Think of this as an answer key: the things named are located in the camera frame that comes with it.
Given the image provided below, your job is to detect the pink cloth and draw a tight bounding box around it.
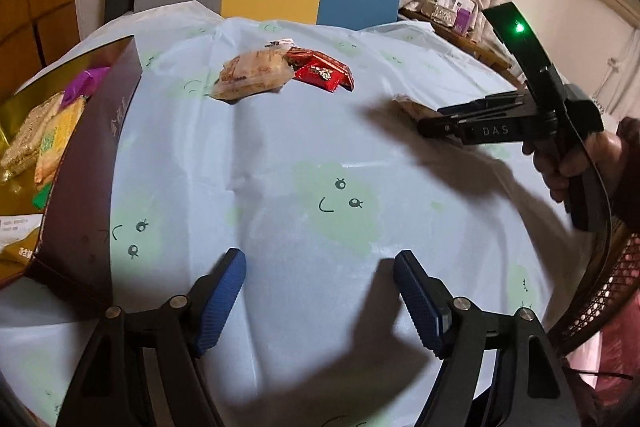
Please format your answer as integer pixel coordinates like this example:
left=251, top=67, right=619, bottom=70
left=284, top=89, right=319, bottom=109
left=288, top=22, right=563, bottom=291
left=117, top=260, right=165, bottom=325
left=565, top=302, right=640, bottom=427

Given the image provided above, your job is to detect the person's right hand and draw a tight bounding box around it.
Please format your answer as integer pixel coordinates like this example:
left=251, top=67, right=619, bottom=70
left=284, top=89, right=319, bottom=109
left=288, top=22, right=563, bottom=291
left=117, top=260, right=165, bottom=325
left=522, top=129, right=626, bottom=205

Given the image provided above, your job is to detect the crystal tissue box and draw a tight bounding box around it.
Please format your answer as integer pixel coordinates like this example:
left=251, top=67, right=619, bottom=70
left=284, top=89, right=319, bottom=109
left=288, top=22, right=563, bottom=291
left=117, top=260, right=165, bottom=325
left=422, top=0, right=473, bottom=25

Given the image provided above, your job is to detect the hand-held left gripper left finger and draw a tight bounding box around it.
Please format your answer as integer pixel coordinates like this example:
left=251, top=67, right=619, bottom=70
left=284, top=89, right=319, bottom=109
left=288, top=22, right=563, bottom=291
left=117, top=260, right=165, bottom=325
left=55, top=248, right=247, bottom=427

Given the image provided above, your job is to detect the gold-lined brown tin box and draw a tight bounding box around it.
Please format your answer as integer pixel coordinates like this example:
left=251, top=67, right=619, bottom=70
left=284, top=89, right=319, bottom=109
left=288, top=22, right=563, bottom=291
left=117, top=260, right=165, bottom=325
left=0, top=34, right=143, bottom=323

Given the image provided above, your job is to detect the brown rattan chair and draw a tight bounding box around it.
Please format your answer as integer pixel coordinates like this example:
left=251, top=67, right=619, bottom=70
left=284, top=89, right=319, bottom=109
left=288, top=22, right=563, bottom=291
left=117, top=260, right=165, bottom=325
left=547, top=207, right=640, bottom=358

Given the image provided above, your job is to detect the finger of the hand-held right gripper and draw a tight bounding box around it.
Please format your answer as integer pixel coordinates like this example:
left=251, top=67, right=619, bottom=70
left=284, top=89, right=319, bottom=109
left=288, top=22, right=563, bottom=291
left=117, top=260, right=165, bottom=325
left=437, top=92, right=531, bottom=118
left=417, top=112, right=531, bottom=145

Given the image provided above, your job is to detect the white snack bag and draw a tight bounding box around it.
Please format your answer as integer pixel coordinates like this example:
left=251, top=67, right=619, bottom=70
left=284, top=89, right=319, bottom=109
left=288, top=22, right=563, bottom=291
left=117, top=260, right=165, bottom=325
left=0, top=214, right=46, bottom=258

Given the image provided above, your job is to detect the brown pastry packet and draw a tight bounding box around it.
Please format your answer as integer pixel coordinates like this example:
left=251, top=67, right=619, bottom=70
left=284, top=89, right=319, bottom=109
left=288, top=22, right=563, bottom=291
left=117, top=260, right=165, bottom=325
left=392, top=93, right=441, bottom=122
left=210, top=48, right=293, bottom=102

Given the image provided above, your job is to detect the wooden side table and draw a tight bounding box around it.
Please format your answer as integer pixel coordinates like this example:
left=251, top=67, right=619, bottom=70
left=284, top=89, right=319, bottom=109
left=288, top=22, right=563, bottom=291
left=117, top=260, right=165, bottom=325
left=400, top=7, right=526, bottom=88

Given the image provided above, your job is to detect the green label cracker packet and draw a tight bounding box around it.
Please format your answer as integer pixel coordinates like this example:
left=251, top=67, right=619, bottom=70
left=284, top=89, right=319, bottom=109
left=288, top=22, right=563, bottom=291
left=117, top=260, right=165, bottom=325
left=35, top=99, right=86, bottom=185

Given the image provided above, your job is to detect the clear cracker packet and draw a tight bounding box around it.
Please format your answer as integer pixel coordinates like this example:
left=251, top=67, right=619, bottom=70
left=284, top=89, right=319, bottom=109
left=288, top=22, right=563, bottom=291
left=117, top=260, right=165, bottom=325
left=0, top=92, right=66, bottom=180

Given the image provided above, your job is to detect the purple snack packet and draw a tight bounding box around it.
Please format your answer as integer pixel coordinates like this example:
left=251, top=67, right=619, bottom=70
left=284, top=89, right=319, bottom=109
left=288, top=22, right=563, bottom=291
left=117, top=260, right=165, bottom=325
left=60, top=67, right=111, bottom=108

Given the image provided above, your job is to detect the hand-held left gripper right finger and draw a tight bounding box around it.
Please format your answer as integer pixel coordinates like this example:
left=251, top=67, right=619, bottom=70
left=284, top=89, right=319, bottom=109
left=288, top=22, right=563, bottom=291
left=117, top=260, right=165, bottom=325
left=392, top=251, right=583, bottom=427

